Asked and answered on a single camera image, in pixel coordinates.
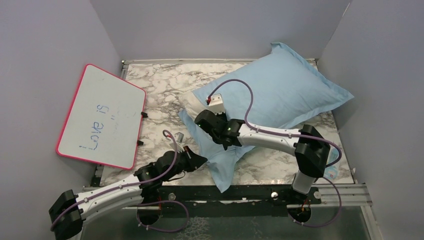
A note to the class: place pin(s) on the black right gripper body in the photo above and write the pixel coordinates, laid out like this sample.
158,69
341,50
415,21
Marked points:
223,116

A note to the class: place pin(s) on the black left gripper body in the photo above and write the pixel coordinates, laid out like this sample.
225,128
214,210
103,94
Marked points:
185,163

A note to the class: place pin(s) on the white pillow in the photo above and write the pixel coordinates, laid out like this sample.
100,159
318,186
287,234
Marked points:
192,105

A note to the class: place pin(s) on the light blue pillowcase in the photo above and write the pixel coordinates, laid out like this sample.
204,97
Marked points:
279,90

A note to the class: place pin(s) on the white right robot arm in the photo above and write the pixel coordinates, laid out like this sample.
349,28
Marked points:
308,147

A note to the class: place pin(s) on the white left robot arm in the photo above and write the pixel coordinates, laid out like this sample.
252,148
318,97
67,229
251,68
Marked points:
72,210

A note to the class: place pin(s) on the black whiteboard clip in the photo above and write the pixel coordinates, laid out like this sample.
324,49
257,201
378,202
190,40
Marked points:
143,114

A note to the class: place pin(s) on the pink framed whiteboard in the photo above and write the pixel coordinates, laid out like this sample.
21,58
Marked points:
104,120

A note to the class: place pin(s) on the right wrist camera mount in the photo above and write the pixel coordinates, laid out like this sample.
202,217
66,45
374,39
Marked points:
215,104

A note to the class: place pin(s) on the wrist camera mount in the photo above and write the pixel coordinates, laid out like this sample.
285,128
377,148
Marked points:
179,137
215,104

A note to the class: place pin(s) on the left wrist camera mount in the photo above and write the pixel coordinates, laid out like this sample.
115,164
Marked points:
179,137

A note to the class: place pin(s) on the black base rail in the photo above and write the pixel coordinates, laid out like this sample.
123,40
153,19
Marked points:
207,201

